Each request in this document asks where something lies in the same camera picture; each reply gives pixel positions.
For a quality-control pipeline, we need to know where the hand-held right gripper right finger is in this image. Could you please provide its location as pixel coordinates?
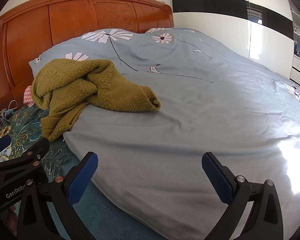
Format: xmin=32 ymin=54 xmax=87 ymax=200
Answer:
xmin=201 ymin=151 xmax=284 ymax=240

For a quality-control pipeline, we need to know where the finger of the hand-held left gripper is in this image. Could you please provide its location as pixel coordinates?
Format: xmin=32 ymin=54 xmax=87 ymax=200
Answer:
xmin=0 ymin=135 xmax=12 ymax=157
xmin=0 ymin=137 xmax=51 ymax=184

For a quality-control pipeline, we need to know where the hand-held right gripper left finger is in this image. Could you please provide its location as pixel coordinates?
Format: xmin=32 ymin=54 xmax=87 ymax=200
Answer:
xmin=16 ymin=151 xmax=99 ymax=240

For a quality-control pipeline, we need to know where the mustard yellow fluffy blanket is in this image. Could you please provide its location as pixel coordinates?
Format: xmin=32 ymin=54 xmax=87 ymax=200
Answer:
xmin=31 ymin=58 xmax=162 ymax=142

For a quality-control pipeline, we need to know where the person's left hand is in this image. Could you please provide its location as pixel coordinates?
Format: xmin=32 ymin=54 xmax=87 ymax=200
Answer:
xmin=4 ymin=204 xmax=18 ymax=237

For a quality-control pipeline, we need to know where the dark patterned cloth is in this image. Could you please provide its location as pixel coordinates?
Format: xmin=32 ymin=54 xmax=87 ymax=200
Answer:
xmin=0 ymin=109 xmax=14 ymax=124

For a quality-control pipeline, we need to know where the teal floral bed sheet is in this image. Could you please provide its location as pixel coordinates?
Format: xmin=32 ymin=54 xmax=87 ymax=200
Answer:
xmin=0 ymin=104 xmax=165 ymax=240

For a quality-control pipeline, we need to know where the pink chevron cloth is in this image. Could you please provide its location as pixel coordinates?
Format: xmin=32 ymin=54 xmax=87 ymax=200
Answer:
xmin=23 ymin=85 xmax=37 ymax=107

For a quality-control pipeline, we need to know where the light blue floral duvet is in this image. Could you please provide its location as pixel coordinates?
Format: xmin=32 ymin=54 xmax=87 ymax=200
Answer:
xmin=28 ymin=27 xmax=300 ymax=240

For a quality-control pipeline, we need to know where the wooden headboard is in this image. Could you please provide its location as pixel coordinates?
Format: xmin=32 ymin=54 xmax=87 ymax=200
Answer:
xmin=0 ymin=0 xmax=175 ymax=110

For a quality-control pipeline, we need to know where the white wardrobe with black stripe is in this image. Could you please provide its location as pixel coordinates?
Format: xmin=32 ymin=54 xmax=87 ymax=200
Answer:
xmin=170 ymin=0 xmax=294 ymax=80

